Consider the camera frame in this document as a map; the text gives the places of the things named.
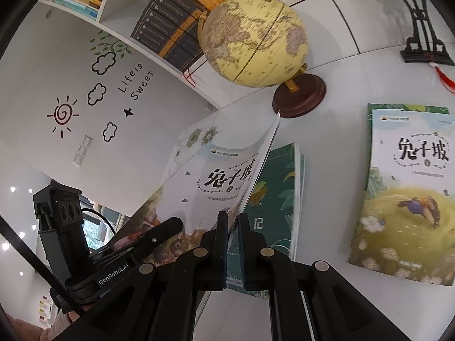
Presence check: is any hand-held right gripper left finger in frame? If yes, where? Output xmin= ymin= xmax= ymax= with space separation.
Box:
xmin=67 ymin=211 xmax=230 ymax=341

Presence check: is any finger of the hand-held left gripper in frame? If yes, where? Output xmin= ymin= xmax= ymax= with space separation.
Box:
xmin=107 ymin=217 xmax=185 ymax=257

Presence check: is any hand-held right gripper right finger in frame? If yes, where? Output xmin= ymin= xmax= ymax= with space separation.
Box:
xmin=237 ymin=212 xmax=389 ymax=341

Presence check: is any rabbit book with mouse cover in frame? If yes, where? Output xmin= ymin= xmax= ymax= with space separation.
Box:
xmin=108 ymin=112 xmax=282 ymax=267

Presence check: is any green book with brown beetle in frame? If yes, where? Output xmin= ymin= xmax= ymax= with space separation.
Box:
xmin=227 ymin=143 xmax=306 ymax=301

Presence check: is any rabbit book with bird cover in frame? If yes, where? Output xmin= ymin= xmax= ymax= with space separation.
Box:
xmin=346 ymin=108 xmax=455 ymax=288

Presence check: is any green book with yellow flowers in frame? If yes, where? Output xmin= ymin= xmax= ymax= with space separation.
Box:
xmin=366 ymin=103 xmax=450 ymax=128

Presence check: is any person's left hand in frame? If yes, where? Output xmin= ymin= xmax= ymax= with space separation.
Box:
xmin=40 ymin=310 xmax=81 ymax=341

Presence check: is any yellow desk globe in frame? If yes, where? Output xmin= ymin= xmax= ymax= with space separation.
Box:
xmin=197 ymin=0 xmax=327 ymax=118

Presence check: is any white bookshelf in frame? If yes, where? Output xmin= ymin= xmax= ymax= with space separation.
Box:
xmin=36 ymin=0 xmax=455 ymax=111

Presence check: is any red tassel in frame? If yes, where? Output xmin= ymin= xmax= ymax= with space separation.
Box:
xmin=428 ymin=62 xmax=455 ymax=95

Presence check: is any black fan stand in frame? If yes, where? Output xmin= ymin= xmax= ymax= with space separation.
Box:
xmin=400 ymin=0 xmax=455 ymax=65

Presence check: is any black cable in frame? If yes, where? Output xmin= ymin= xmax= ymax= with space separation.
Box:
xmin=80 ymin=208 xmax=118 ymax=244

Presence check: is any white wall switch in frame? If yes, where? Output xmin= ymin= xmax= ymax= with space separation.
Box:
xmin=72 ymin=134 xmax=94 ymax=166

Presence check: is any black lettering wall decal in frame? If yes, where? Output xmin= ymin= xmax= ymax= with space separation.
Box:
xmin=117 ymin=63 xmax=155 ymax=101

